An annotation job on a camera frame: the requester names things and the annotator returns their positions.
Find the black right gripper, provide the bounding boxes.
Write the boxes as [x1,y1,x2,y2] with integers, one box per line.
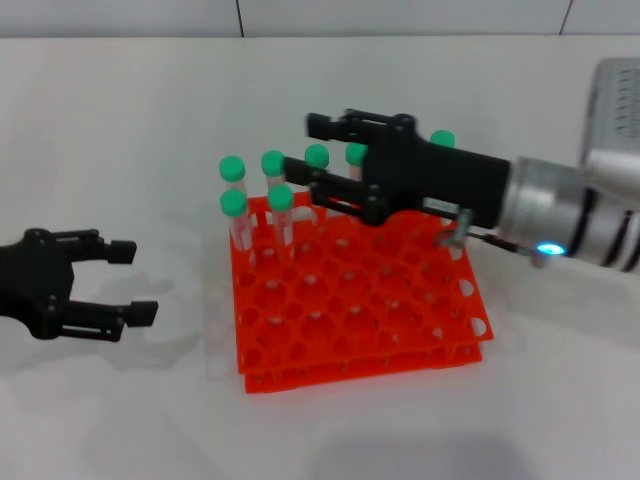
[283,107,512,232]

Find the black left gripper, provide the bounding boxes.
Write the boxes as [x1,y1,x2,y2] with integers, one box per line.
[0,228,160,344]

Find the orange test tube rack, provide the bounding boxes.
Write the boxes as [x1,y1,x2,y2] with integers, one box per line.
[229,194,495,396]

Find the right gripper cable silver plugs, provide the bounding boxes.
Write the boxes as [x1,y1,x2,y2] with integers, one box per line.
[433,208,567,269]

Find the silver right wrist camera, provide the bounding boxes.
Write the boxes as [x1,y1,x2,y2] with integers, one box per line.
[579,58,640,174]

